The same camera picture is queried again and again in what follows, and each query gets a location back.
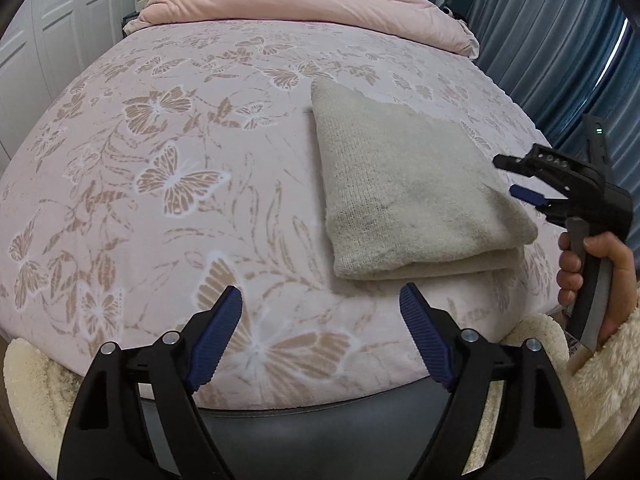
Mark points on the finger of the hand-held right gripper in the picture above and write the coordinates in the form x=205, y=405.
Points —
x=527, y=194
x=550, y=162

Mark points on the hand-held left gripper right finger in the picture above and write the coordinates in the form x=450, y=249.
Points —
x=425, y=340

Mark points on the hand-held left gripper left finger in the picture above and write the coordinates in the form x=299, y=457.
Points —
x=215, y=340

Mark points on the beige sweater with black hearts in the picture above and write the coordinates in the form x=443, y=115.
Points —
x=400, y=185

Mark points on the person's right forearm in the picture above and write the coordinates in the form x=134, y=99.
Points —
x=610, y=390

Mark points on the person's right hand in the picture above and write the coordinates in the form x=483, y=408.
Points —
x=620, y=285

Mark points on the blue curtain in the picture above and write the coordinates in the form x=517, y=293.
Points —
x=540, y=35

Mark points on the pink butterfly print bed sheet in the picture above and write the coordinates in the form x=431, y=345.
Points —
x=150, y=210

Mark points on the black white plush toy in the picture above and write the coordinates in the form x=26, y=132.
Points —
x=452, y=15

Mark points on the cream fluffy robe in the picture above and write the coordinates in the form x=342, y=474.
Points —
x=35, y=385

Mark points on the pink duvet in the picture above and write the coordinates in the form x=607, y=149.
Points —
x=300, y=0

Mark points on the white wardrobe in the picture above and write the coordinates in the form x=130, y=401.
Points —
x=60, y=20

